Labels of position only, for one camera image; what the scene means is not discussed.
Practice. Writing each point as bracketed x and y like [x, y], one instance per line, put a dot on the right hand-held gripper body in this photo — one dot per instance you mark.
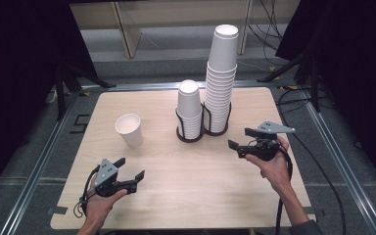
[274, 128]

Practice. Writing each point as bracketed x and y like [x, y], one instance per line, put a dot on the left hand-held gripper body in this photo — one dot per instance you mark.
[106, 174]

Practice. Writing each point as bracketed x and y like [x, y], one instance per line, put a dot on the single white paper cup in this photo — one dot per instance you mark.
[133, 137]

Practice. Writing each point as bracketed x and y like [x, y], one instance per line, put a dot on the short stack of white cups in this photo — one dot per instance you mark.
[189, 98]

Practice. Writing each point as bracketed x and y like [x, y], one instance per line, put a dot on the person's left hand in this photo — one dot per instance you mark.
[98, 209]

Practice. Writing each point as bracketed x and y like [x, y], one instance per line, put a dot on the person's right hand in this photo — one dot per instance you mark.
[277, 173]

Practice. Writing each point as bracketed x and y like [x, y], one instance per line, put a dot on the black metal stand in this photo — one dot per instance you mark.
[315, 84]
[60, 98]

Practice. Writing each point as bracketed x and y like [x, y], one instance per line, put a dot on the tall stack of white cups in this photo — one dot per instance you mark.
[223, 49]

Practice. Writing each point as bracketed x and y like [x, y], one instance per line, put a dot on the black curtain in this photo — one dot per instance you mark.
[19, 81]
[355, 65]

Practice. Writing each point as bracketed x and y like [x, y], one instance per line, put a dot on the beige wooden shelf unit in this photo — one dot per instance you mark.
[127, 29]

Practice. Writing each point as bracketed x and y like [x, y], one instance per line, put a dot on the aluminium floor rail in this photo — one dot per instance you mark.
[36, 173]
[342, 156]

